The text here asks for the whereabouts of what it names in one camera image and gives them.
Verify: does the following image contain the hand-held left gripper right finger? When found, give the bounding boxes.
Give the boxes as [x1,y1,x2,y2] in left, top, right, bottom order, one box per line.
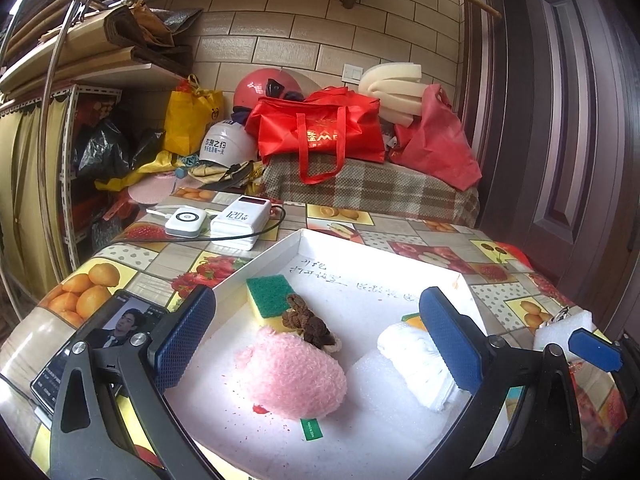
[419,287,586,480]

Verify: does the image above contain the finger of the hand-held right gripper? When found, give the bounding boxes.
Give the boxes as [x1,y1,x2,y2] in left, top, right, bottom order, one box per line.
[567,327,640,376]

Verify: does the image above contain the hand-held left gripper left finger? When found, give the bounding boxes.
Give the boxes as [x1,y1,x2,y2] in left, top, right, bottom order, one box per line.
[47,285,218,480]

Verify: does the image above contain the white foam block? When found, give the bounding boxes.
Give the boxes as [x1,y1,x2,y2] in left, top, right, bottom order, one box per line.
[532,307,593,353]

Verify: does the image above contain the white towel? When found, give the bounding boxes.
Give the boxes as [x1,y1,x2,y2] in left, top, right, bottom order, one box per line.
[376,322,458,411]

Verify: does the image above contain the pink fluffy plush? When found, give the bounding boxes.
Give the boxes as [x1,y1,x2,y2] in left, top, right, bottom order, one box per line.
[235,325,348,421]

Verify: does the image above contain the white shallow tray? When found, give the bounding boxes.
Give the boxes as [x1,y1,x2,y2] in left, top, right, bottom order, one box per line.
[165,228,501,480]

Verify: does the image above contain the brown knitted toy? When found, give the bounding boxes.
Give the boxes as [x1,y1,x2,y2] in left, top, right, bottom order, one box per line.
[281,294,341,356]

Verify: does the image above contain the black smartphone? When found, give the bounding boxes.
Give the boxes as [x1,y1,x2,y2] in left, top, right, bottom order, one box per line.
[30,290,171,416]

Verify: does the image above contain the fruit print tablecloth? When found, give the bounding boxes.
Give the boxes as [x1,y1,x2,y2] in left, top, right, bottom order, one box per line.
[0,185,631,480]

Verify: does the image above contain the white foam sheet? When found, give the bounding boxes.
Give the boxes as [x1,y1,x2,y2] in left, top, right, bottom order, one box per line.
[280,345,471,480]

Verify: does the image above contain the large white power bank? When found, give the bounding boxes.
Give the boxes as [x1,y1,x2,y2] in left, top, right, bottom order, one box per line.
[209,197,273,251]

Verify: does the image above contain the pink round mat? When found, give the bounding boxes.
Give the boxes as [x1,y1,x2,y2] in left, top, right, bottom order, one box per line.
[127,175,178,206]

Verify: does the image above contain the plaid cloth cover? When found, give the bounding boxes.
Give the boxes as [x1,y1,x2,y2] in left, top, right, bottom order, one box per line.
[260,152,481,226]

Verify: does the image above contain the yellow plastic cloth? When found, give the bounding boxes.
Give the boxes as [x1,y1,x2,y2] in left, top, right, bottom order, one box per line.
[95,150,181,193]

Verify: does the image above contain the pinkish red fabric bag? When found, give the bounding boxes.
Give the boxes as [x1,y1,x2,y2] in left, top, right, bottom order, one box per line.
[390,85,483,192]

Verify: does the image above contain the white helmet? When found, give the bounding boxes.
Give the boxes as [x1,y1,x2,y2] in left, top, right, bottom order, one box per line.
[199,120,261,167]

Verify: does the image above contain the black plastic bag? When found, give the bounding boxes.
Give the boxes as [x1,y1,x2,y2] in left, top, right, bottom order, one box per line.
[75,117,166,181]

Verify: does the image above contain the white metal rack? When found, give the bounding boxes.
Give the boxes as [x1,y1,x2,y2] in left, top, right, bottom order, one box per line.
[50,82,123,271]

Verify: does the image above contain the yellow shopping bag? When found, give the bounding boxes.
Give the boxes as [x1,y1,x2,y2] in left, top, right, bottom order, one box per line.
[164,75,225,157]

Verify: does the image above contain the beige curtain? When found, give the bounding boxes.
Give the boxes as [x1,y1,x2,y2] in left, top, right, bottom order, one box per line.
[0,95,71,291]

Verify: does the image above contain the brown panelled door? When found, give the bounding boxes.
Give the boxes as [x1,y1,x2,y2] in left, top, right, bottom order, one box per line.
[460,0,640,321]

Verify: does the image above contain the red tote bag gold print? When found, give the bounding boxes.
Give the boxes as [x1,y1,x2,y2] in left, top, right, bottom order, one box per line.
[244,86,387,186]

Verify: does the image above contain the red helmet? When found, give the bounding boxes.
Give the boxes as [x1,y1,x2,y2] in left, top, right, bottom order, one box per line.
[232,67,311,116]

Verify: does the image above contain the folded white foam pad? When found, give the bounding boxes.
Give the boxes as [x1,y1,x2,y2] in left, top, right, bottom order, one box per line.
[359,64,433,126]

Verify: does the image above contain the curved metal pipe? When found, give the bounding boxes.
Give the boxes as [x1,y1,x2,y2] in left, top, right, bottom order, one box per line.
[0,0,136,311]

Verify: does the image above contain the stack of wooden boards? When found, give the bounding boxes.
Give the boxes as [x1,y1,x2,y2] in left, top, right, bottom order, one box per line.
[0,7,196,96]

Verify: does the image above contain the brown folded cardboard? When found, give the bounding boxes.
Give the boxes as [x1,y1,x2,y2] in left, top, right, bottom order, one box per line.
[102,2,206,63]

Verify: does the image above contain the small white wireless charger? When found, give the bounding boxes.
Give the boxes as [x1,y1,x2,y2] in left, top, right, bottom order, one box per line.
[164,206,216,237]

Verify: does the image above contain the black cable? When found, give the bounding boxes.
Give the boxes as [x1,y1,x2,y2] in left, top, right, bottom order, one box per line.
[120,204,287,243]

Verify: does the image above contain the yellow black strap bundle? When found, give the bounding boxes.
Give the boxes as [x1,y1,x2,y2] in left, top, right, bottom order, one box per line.
[190,160,266,193]

